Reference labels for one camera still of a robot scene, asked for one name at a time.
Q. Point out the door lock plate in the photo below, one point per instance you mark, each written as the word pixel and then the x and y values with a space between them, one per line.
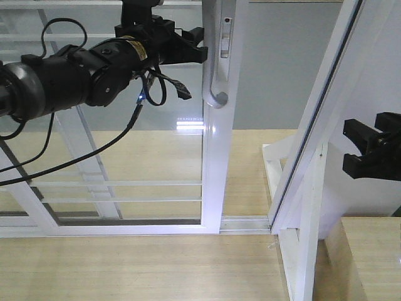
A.
pixel 225 39

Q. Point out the fixed white framed glass panel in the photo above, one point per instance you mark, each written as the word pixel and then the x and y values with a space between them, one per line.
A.
pixel 78 194

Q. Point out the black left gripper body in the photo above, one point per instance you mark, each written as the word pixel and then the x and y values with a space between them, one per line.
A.
pixel 156 34

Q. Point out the grey metal door handle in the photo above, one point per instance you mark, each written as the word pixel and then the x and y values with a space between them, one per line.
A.
pixel 211 18

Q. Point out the light wooden box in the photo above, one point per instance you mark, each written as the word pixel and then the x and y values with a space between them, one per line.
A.
pixel 364 253

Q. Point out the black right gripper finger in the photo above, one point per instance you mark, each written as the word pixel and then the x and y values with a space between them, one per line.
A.
pixel 362 136
pixel 357 168

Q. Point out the aluminium floor door track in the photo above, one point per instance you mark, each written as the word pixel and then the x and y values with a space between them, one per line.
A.
pixel 245 225

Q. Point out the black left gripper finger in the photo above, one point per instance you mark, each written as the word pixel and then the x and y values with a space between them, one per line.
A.
pixel 192 55
pixel 194 36

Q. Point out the white door jamb frame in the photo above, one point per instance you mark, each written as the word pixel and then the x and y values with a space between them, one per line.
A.
pixel 359 77

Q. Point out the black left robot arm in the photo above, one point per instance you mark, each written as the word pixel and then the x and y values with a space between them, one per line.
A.
pixel 39 85

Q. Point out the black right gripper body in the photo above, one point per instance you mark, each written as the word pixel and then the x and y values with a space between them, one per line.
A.
pixel 388 147

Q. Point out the light wooden floor platform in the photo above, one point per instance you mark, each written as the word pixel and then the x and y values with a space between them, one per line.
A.
pixel 179 267

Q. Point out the white framed sliding glass door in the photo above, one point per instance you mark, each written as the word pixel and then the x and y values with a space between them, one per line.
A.
pixel 166 152

